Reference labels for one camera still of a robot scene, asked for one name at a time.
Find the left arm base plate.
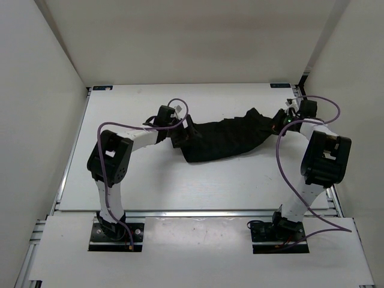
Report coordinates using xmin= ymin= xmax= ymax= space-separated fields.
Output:
xmin=88 ymin=217 xmax=145 ymax=253

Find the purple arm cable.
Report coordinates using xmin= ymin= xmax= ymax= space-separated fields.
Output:
xmin=275 ymin=95 xmax=352 ymax=250
xmin=96 ymin=98 xmax=190 ymax=244

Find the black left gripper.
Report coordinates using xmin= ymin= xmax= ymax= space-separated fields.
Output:
xmin=165 ymin=114 xmax=202 ymax=148

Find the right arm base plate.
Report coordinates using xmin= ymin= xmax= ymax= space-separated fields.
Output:
xmin=247 ymin=212 xmax=310 ymax=254

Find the front aluminium rail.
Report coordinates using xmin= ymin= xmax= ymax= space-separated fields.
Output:
xmin=53 ymin=209 xmax=280 ymax=218

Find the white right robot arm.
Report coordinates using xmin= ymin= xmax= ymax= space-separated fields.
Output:
xmin=269 ymin=97 xmax=352 ymax=240

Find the black pleated skirt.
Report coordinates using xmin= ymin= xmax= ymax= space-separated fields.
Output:
xmin=169 ymin=108 xmax=284 ymax=163

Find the right blue label sticker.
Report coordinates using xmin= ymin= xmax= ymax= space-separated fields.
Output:
xmin=270 ymin=83 xmax=291 ymax=89

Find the blue label sticker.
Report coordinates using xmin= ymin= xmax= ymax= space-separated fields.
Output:
xmin=92 ymin=85 xmax=113 ymax=91
xmin=270 ymin=83 xmax=291 ymax=89

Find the left aluminium frame rail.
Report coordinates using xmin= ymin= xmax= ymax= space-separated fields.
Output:
xmin=11 ymin=218 xmax=49 ymax=288

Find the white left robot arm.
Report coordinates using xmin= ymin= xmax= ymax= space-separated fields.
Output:
xmin=86 ymin=104 xmax=190 ymax=247

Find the left blue label sticker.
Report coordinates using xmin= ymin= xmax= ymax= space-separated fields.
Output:
xmin=92 ymin=85 xmax=113 ymax=91

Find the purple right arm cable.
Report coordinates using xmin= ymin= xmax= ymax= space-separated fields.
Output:
xmin=275 ymin=95 xmax=352 ymax=250

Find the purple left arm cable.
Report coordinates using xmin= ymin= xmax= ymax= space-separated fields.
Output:
xmin=96 ymin=98 xmax=190 ymax=244

